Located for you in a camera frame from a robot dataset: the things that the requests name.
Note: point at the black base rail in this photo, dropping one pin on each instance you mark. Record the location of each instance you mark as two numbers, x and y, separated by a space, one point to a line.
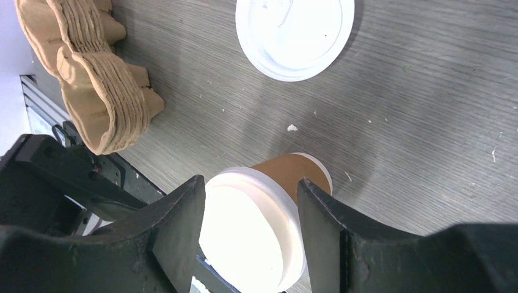
97 189

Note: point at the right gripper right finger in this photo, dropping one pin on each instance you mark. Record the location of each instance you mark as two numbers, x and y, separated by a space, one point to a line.
329 229

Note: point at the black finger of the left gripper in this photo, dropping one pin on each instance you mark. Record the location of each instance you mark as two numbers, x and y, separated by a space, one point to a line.
48 188

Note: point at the white plastic cup lid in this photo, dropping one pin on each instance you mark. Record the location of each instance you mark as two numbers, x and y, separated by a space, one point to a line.
293 40

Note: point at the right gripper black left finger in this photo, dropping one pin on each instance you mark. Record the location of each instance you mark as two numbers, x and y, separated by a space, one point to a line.
156 247

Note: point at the brown pulp cup carrier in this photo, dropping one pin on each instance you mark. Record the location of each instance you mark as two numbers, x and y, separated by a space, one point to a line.
110 101

